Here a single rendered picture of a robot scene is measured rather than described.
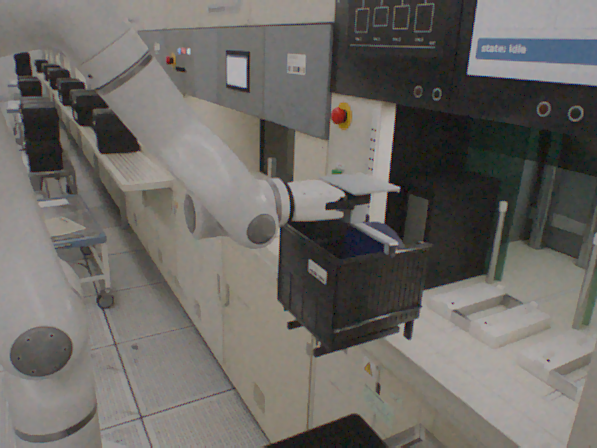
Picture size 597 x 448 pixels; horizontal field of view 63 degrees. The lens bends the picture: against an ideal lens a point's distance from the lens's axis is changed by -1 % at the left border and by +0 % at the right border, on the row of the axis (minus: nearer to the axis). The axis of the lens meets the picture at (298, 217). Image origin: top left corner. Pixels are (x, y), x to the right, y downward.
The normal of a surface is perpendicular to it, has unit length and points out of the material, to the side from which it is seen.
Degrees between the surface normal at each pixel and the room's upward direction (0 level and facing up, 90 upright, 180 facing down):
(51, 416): 82
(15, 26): 119
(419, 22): 90
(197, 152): 52
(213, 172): 60
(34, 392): 33
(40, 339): 71
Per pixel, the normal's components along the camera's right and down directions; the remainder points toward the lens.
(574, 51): -0.87, 0.13
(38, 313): 0.43, -0.16
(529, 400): 0.04, -0.94
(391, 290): 0.49, 0.30
